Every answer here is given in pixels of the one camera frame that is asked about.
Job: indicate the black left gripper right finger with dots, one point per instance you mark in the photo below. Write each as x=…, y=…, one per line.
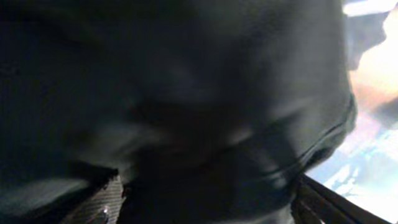
x=316, y=204

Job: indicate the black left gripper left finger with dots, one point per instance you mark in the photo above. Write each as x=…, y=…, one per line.
x=99, y=203

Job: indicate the black garment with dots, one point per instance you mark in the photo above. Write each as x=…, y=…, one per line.
x=210, y=111

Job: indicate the clear plastic storage bin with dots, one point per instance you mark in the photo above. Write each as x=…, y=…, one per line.
x=363, y=169

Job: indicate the pink crumpled garment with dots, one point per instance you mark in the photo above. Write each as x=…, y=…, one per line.
x=375, y=81

